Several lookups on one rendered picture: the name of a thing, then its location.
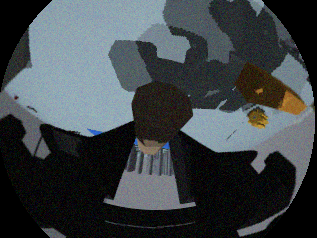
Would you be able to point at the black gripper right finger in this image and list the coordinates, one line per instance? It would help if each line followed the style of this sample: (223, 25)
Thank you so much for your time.
(196, 166)

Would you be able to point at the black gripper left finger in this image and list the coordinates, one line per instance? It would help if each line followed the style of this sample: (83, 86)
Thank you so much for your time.
(104, 155)

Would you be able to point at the blue flat strip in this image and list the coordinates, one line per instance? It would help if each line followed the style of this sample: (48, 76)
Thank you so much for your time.
(98, 132)

